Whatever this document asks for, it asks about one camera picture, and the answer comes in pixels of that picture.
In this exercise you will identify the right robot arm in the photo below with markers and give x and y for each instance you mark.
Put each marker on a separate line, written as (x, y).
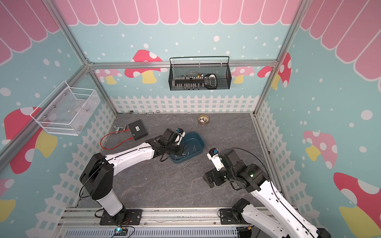
(286, 221)

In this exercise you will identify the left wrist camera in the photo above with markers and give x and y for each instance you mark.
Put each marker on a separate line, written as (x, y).
(180, 135)

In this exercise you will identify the green lit circuit board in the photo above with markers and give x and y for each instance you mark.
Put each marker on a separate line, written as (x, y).
(120, 232)

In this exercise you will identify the black flat device box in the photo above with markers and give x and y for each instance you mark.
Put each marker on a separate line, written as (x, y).
(138, 130)

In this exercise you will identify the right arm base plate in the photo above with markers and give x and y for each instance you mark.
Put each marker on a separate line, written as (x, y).
(229, 216)

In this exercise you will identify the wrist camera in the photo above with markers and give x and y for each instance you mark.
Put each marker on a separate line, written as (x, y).
(213, 156)
(180, 135)

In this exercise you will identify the black item in basket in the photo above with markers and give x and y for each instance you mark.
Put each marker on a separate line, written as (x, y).
(210, 82)

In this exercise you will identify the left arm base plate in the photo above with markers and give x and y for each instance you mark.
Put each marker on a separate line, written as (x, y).
(126, 217)

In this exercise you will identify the metal bracket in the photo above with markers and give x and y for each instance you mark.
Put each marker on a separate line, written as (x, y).
(119, 129)

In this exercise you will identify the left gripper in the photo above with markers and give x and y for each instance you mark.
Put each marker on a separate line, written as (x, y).
(180, 151)

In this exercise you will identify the black wire wall basket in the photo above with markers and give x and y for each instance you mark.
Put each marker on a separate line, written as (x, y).
(187, 73)

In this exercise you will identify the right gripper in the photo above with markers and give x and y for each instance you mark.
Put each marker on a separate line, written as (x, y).
(217, 180)

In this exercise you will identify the white wire wall basket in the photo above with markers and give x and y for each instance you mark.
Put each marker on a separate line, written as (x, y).
(66, 110)

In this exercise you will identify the tape roll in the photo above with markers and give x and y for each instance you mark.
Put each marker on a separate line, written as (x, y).
(203, 119)

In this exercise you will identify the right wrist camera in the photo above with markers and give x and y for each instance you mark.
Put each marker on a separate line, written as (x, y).
(213, 156)

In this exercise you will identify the aluminium front rail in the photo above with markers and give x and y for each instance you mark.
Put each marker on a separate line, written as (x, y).
(151, 217)

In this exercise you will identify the teal plastic storage box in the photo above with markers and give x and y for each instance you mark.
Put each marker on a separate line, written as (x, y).
(190, 139)

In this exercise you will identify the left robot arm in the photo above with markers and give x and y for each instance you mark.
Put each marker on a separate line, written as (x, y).
(97, 177)

